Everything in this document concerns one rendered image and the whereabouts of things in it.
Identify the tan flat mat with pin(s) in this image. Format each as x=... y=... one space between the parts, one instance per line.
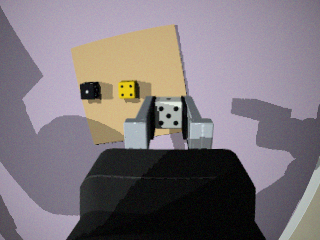
x=150 y=56

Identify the yellow die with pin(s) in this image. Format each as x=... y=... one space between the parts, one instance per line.
x=127 y=89

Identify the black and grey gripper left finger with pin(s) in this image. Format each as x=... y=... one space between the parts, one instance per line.
x=140 y=130

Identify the white die with black pips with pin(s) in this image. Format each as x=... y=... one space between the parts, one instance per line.
x=168 y=113

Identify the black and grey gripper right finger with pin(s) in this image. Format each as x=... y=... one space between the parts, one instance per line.
x=196 y=130

